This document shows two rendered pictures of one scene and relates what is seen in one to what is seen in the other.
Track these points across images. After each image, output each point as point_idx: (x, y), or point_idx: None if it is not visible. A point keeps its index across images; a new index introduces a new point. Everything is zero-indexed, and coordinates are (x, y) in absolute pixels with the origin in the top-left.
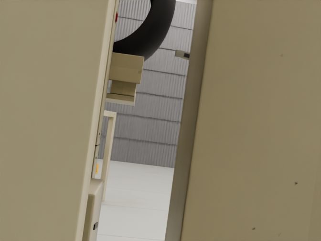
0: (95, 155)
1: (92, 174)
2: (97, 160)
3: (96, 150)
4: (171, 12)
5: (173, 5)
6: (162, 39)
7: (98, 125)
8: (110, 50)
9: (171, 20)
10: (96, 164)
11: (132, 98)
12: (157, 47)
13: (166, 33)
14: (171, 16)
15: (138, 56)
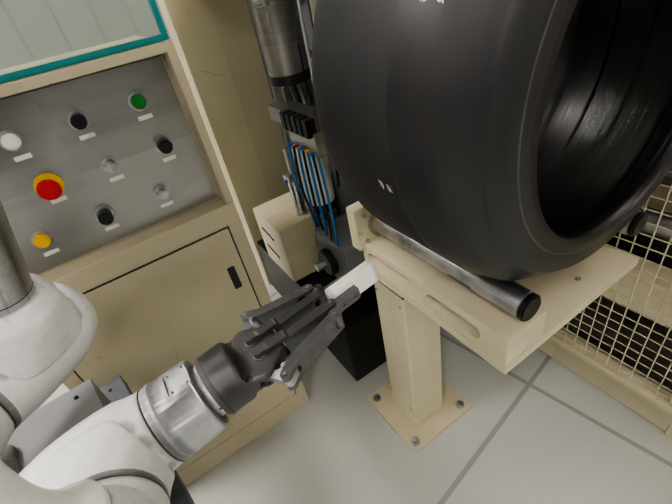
0: (375, 286)
1: (377, 301)
2: (401, 312)
3: (377, 283)
4: (323, 138)
5: (318, 119)
6: (360, 202)
7: None
8: None
9: (334, 161)
10: (402, 316)
11: None
12: (394, 226)
13: (372, 198)
14: (328, 150)
15: (354, 203)
